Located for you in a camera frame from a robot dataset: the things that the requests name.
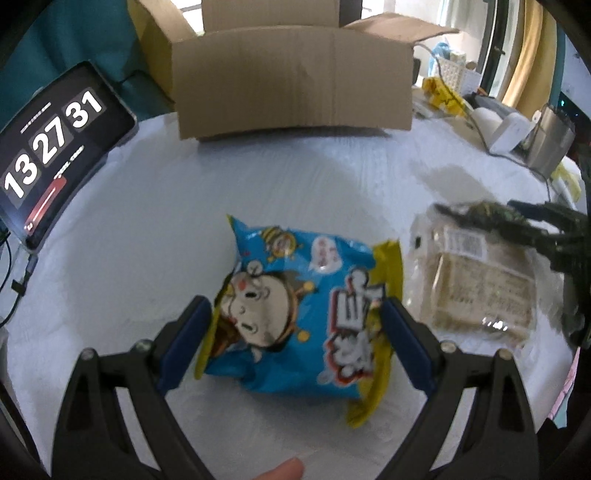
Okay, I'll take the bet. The blue cartoon snack packet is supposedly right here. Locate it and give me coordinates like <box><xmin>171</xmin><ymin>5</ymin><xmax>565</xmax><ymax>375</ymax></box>
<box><xmin>194</xmin><ymin>215</ymin><xmax>404</xmax><ymax>430</ymax></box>

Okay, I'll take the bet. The steel tumbler black lid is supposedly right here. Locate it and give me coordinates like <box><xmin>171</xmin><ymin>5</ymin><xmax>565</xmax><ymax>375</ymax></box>
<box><xmin>526</xmin><ymin>104</ymin><xmax>575</xmax><ymax>174</ymax></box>

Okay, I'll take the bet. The clear biscuit packet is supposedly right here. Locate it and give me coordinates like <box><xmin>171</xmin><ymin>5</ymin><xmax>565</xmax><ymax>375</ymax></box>
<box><xmin>404</xmin><ymin>203</ymin><xmax>539</xmax><ymax>349</ymax></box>

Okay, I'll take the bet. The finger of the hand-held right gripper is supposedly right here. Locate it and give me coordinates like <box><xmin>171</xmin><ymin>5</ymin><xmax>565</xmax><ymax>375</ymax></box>
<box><xmin>434</xmin><ymin>200</ymin><xmax>555</xmax><ymax>245</ymax></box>
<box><xmin>508</xmin><ymin>199</ymin><xmax>587</xmax><ymax>232</ymax></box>

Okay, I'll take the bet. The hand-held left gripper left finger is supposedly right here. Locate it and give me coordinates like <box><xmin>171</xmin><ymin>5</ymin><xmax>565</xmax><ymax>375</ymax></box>
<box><xmin>51</xmin><ymin>295</ymin><xmax>213</xmax><ymax>480</ymax></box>

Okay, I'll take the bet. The brown cardboard box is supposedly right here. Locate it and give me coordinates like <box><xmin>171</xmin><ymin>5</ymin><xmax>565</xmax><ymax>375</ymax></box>
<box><xmin>127</xmin><ymin>0</ymin><xmax>460</xmax><ymax>141</ymax></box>

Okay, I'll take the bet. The tablet with clock display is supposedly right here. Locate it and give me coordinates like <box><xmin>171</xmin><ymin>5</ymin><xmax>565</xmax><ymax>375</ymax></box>
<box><xmin>0</xmin><ymin>60</ymin><xmax>139</xmax><ymax>252</ymax></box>

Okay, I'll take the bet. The yellow curtain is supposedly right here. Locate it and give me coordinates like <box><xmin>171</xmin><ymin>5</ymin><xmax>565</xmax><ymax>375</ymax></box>
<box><xmin>501</xmin><ymin>0</ymin><xmax>559</xmax><ymax>112</ymax></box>

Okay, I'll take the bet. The yellow plastic bag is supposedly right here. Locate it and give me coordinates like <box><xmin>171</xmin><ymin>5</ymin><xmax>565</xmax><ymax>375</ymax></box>
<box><xmin>422</xmin><ymin>76</ymin><xmax>467</xmax><ymax>118</ymax></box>

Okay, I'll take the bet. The white box device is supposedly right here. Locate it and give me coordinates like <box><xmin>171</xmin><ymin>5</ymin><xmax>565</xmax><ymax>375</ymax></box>
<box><xmin>475</xmin><ymin>104</ymin><xmax>532</xmax><ymax>155</ymax></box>

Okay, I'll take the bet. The teal curtain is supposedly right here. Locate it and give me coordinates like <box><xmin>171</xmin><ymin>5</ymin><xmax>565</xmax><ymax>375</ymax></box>
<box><xmin>0</xmin><ymin>0</ymin><xmax>176</xmax><ymax>121</ymax></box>

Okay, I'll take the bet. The black tablet cable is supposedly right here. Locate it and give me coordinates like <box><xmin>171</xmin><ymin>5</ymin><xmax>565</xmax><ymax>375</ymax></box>
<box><xmin>0</xmin><ymin>222</ymin><xmax>40</xmax><ymax>328</ymax></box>

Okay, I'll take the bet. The yellow green tissue pack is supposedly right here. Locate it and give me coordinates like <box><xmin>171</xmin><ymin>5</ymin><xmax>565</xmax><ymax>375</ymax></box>
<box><xmin>554</xmin><ymin>159</ymin><xmax>583</xmax><ymax>204</ymax></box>

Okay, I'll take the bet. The white plastic basket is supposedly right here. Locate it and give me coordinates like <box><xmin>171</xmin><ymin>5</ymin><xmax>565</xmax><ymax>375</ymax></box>
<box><xmin>434</xmin><ymin>41</ymin><xmax>481</xmax><ymax>93</ymax></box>

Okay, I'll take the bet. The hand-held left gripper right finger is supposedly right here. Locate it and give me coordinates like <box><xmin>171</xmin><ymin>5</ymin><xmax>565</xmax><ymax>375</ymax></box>
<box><xmin>381</xmin><ymin>298</ymin><xmax>541</xmax><ymax>480</ymax></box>

